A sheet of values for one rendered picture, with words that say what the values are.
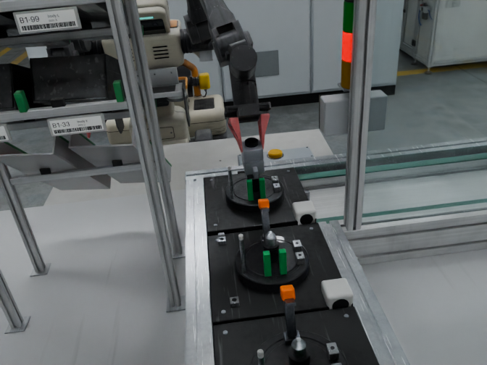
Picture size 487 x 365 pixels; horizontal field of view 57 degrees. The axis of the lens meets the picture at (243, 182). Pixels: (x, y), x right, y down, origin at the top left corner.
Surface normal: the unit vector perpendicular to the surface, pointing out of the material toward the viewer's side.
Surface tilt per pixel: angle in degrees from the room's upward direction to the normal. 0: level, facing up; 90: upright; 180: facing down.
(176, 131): 98
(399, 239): 90
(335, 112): 90
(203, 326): 0
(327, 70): 90
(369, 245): 90
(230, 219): 0
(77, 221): 0
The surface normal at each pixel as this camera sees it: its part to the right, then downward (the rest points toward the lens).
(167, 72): 0.08, 0.50
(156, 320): -0.07, -0.86
